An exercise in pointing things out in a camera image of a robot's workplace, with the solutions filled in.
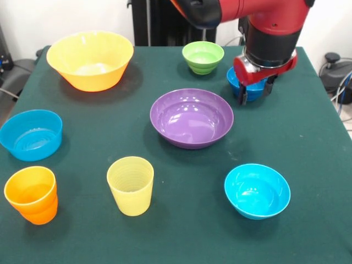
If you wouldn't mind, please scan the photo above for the dark blue bowl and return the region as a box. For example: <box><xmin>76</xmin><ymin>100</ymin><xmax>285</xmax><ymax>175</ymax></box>
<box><xmin>226</xmin><ymin>67</ymin><xmax>269</xmax><ymax>103</ymax></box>

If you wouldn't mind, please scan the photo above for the cyan bowl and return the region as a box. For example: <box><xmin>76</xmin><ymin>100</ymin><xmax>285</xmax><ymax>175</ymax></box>
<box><xmin>223</xmin><ymin>163</ymin><xmax>292</xmax><ymax>220</ymax></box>

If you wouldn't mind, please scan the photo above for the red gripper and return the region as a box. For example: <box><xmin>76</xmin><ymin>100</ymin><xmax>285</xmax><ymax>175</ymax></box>
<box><xmin>233</xmin><ymin>49</ymin><xmax>299</xmax><ymax>106</ymax></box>

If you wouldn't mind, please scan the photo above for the grey pedestal foot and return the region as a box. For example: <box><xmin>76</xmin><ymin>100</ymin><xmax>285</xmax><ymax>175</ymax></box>
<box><xmin>318</xmin><ymin>53</ymin><xmax>352</xmax><ymax>93</ymax></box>
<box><xmin>5</xmin><ymin>49</ymin><xmax>45</xmax><ymax>94</ymax></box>

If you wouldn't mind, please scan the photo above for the large purple bowl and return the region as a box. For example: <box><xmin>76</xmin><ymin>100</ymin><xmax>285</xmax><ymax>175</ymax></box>
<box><xmin>149</xmin><ymin>87</ymin><xmax>235</xmax><ymax>151</ymax></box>

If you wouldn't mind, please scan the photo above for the green bowl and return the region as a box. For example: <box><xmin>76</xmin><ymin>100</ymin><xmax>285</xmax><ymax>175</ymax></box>
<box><xmin>181</xmin><ymin>41</ymin><xmax>225</xmax><ymax>75</ymax></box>

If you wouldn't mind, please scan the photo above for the large orange bowl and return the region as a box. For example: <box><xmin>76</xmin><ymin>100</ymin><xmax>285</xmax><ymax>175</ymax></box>
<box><xmin>46</xmin><ymin>31</ymin><xmax>135</xmax><ymax>92</ymax></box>

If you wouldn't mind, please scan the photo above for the yellow-green cup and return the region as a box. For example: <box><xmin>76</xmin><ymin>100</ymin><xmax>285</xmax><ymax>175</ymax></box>
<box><xmin>106</xmin><ymin>156</ymin><xmax>155</xmax><ymax>217</ymax></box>

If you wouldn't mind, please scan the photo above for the dark green tablecloth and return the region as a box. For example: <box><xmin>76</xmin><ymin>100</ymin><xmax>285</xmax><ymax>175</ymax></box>
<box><xmin>0</xmin><ymin>45</ymin><xmax>352</xmax><ymax>264</ymax></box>

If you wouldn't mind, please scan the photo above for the orange cup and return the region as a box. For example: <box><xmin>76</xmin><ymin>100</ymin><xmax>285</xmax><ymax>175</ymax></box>
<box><xmin>3</xmin><ymin>165</ymin><xmax>59</xmax><ymax>226</ymax></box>

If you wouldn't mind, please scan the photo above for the blue ribbed bowl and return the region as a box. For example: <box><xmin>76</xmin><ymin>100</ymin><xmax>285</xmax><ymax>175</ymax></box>
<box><xmin>0</xmin><ymin>109</ymin><xmax>63</xmax><ymax>162</ymax></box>

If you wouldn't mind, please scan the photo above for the black device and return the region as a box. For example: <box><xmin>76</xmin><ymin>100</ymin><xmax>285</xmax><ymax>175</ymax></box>
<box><xmin>0</xmin><ymin>24</ymin><xmax>14</xmax><ymax>75</ymax></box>

